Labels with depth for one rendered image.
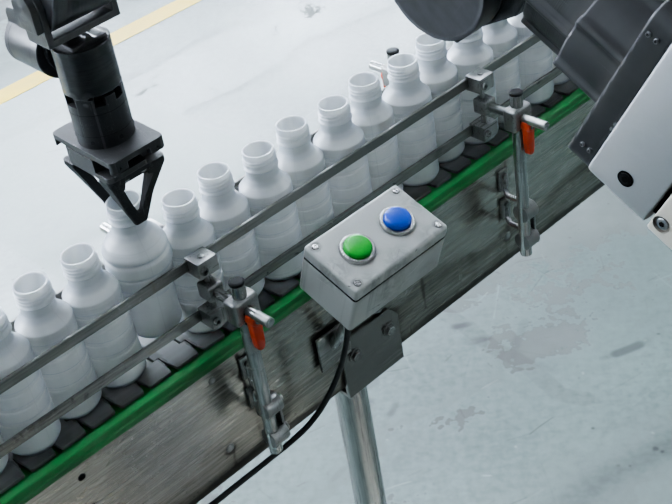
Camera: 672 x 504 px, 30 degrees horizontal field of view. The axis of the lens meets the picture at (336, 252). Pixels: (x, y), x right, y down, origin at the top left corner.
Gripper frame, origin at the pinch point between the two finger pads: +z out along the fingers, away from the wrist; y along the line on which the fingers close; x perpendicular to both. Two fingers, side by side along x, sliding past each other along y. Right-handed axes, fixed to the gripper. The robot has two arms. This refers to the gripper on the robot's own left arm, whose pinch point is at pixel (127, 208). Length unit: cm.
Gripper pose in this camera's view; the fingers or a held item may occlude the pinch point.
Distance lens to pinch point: 129.8
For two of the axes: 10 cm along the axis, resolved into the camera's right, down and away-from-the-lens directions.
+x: 7.1, -5.0, 5.0
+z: 1.3, 7.9, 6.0
